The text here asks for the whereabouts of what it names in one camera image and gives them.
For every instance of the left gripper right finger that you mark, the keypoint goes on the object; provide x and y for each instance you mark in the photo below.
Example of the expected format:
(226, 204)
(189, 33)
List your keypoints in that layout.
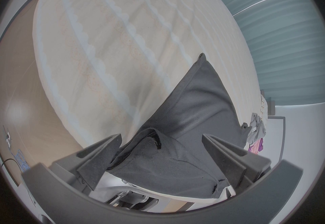
(233, 159)

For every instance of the grey garment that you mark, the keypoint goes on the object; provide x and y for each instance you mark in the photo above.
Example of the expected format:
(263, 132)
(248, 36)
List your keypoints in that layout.
(257, 126)

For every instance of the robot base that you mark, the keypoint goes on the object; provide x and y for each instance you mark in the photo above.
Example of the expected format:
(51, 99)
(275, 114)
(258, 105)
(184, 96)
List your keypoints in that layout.
(121, 192)

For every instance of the white power strip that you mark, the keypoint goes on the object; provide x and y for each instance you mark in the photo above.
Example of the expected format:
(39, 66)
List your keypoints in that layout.
(9, 139)

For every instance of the bed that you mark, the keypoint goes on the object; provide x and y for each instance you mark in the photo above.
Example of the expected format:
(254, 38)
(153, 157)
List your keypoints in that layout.
(114, 40)

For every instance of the white printed pillow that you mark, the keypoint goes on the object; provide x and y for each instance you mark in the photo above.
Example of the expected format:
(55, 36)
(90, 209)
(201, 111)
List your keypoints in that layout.
(264, 111)

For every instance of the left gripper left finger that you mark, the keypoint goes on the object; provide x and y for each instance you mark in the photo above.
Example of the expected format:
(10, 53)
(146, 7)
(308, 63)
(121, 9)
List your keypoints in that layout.
(99, 159)

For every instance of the grey bedside table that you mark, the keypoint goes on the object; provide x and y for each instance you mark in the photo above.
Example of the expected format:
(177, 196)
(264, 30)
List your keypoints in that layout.
(271, 107)

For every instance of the black T-shirt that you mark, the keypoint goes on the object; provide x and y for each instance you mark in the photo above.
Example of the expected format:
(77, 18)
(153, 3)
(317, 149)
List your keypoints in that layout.
(198, 106)

